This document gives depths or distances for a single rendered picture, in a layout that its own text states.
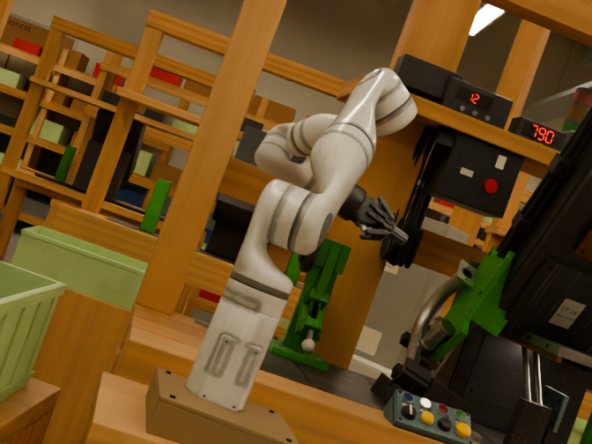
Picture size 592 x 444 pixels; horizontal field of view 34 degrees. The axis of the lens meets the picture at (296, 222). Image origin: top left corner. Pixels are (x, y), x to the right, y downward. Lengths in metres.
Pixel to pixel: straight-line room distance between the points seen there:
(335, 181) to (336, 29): 10.78
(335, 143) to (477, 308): 0.60
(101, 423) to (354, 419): 0.57
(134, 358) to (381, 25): 10.80
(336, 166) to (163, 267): 0.84
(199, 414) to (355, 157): 0.48
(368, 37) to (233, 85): 10.02
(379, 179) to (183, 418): 1.13
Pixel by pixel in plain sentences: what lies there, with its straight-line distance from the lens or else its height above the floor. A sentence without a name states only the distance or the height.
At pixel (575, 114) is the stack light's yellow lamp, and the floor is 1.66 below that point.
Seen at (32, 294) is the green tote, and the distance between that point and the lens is 1.37.
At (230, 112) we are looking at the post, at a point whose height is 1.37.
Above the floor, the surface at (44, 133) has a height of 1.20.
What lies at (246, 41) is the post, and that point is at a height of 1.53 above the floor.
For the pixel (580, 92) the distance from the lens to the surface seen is 2.49.
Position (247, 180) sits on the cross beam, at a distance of 2.32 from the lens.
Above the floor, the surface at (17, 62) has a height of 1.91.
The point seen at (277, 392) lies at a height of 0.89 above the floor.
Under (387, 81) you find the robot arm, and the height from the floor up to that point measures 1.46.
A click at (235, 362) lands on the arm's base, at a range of 1.38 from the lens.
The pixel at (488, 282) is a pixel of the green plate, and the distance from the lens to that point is 1.98.
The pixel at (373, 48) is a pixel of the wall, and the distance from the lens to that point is 12.21.
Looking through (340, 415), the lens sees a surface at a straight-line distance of 1.70.
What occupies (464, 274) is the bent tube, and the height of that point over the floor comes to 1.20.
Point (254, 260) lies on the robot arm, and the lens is 1.37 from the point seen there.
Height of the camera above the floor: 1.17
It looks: level
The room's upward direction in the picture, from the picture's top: 20 degrees clockwise
